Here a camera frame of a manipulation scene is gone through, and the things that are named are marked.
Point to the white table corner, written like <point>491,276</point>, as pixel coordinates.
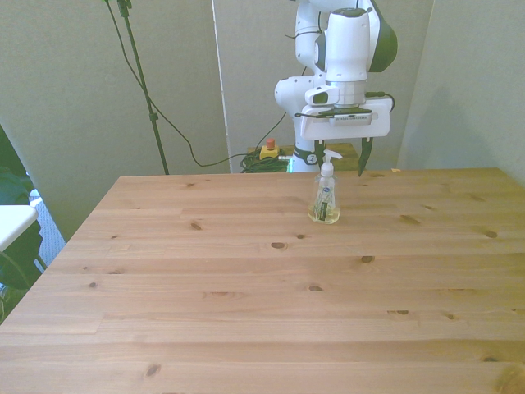
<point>14,221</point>

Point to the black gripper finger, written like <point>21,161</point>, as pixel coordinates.
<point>319,152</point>
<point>364,158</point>

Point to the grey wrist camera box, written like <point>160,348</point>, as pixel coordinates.
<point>353,119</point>

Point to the yellow emergency stop button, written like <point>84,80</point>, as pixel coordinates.
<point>269,151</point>

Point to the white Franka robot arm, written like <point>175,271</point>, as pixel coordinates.
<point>346,45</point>

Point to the clear sanitizer pump bottle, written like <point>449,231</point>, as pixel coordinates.
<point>324,201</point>

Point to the black camera stand pole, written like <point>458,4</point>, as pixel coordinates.
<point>141,78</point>

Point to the dark green plant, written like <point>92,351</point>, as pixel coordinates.
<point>16,262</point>

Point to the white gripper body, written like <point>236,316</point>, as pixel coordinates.
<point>379,119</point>

